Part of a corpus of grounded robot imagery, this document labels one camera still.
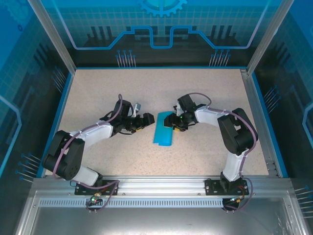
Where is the blue paper sheet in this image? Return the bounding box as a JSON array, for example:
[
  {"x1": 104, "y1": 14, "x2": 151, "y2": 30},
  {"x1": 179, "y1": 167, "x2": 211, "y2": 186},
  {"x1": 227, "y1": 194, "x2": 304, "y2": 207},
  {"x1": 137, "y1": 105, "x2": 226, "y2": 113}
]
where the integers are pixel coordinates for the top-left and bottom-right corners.
[{"x1": 153, "y1": 110, "x2": 175, "y2": 147}]

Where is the steel sheet tray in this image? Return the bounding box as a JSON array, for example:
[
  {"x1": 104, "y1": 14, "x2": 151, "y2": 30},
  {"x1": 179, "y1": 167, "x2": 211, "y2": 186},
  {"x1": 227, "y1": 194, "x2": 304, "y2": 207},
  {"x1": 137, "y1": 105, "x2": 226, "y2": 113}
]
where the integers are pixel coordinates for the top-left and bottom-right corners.
[{"x1": 14, "y1": 190, "x2": 307, "y2": 235}]

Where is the aluminium mounting rail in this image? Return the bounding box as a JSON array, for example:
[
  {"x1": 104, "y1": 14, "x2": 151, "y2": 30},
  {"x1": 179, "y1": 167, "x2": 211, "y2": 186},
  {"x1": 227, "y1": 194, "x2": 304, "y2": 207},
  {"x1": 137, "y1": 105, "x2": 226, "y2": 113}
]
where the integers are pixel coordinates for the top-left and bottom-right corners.
[{"x1": 31, "y1": 175, "x2": 294, "y2": 197}]

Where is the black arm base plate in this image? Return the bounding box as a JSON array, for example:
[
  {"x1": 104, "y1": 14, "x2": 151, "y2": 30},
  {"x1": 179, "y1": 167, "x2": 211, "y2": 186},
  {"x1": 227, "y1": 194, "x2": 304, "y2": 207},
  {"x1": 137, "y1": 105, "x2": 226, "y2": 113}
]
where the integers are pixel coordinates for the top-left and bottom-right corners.
[
  {"x1": 74, "y1": 180, "x2": 120, "y2": 196},
  {"x1": 204, "y1": 178, "x2": 249, "y2": 196}
]

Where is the aluminium side rail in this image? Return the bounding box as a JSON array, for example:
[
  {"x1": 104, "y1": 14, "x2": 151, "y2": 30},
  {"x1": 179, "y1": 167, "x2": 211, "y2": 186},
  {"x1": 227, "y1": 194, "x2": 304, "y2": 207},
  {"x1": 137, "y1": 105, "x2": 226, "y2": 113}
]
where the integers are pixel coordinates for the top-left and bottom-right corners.
[{"x1": 240, "y1": 69, "x2": 280, "y2": 177}]

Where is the slotted cable duct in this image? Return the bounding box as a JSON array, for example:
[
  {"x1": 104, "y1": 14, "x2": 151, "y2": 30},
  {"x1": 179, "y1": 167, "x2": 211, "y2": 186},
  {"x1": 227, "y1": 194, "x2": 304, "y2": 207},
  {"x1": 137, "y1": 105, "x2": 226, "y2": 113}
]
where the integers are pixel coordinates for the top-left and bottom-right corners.
[{"x1": 39, "y1": 198, "x2": 224, "y2": 208}]

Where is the cable connector with LED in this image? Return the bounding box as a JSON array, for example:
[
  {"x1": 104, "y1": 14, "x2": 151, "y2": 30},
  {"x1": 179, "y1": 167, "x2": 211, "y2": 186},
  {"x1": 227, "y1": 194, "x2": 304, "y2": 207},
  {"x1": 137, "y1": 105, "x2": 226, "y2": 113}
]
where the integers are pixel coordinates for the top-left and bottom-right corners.
[
  {"x1": 89, "y1": 192, "x2": 103, "y2": 204},
  {"x1": 229, "y1": 194, "x2": 246, "y2": 204}
]

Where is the aluminium frame post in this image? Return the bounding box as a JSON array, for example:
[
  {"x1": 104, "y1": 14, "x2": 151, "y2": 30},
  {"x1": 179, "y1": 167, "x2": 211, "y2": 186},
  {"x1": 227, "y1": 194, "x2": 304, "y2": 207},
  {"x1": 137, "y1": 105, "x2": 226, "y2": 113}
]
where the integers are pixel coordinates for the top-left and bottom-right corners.
[
  {"x1": 246, "y1": 0, "x2": 294, "y2": 74},
  {"x1": 27, "y1": 0, "x2": 77, "y2": 73}
]

